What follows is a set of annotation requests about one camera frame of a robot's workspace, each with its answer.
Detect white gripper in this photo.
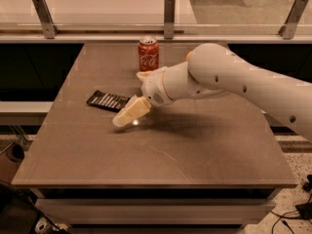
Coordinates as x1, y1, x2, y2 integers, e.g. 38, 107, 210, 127
112, 67, 173, 127

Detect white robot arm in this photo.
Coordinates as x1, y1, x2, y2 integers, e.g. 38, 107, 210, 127
113, 43, 312, 141

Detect black rxbar chocolate wrapper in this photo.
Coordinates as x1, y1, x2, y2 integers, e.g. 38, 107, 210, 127
87, 91, 130, 112

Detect red coca-cola can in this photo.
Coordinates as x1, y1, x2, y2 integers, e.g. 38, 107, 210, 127
138, 36, 159, 72

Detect orange fruit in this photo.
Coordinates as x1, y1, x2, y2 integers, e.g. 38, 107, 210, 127
185, 51, 192, 61

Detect brown table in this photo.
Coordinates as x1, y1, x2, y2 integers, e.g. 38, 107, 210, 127
13, 43, 296, 225

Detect dark equipment bottom left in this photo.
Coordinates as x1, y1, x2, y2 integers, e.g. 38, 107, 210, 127
0, 126, 71, 234

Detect middle metal railing bracket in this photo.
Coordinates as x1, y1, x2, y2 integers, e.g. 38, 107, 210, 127
164, 0, 176, 39

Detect metal railing bracket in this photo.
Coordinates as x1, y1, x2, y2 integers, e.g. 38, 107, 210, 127
32, 0, 58, 39
278, 0, 309, 40
164, 0, 176, 39

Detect left metal railing bracket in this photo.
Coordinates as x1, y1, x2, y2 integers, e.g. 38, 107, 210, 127
32, 0, 58, 39

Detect right metal railing bracket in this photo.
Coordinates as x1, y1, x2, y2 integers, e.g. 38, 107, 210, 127
278, 0, 309, 40

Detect black cables on floor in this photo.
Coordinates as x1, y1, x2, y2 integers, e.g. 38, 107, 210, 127
269, 174, 312, 234

